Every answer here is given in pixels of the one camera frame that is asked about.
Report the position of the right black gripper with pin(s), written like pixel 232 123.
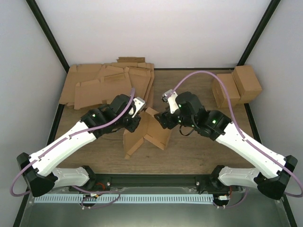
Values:
pixel 166 120

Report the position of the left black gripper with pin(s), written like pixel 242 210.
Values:
pixel 132 127

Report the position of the cardboard box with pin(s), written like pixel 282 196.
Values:
pixel 220 94
pixel 149 129
pixel 247 83

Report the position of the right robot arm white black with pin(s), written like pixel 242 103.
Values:
pixel 271 171

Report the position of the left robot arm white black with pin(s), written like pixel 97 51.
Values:
pixel 40 169

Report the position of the stack of flat cardboard blanks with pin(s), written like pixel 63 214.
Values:
pixel 94 84

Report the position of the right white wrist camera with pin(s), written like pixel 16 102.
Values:
pixel 170 98

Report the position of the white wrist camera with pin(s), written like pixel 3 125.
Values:
pixel 170 98
pixel 137 107

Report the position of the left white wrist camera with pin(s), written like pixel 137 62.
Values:
pixel 137 107

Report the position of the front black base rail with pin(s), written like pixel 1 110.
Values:
pixel 151 180

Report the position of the light blue slotted cable duct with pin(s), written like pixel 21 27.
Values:
pixel 128 198

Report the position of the black aluminium frame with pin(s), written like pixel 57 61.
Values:
pixel 49 35

